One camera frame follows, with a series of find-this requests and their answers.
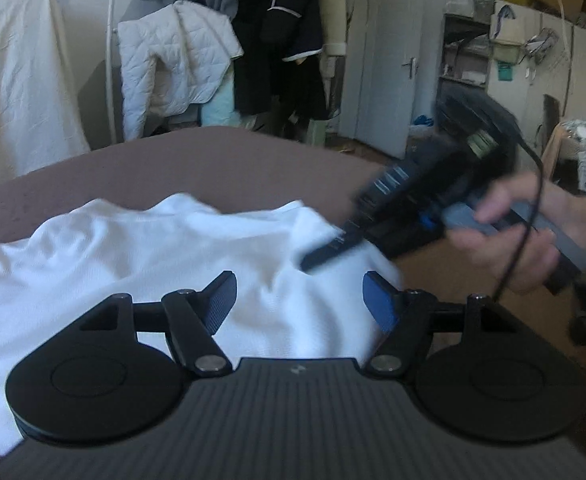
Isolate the person's right hand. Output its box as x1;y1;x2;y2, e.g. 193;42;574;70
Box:
447;172;586;294

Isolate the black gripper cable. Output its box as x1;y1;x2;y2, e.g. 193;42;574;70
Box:
492;119;547;302

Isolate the white hanging bedspread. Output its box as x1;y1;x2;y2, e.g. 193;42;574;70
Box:
0;0;90;184

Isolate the white door with handle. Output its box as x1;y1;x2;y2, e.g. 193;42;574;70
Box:
339;0;424;158

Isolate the white quilted jacket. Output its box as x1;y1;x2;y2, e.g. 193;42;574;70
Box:
116;0;243;142

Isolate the cream cabinet with shelves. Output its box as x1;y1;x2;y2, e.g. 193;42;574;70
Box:
439;0;586;153

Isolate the white waffle-knit garment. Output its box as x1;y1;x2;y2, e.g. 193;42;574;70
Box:
0;194;401;456

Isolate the black hanging garment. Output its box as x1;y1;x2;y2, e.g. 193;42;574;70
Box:
232;0;327;120

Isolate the light teal folded cloth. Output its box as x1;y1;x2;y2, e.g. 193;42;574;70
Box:
201;77;241;127

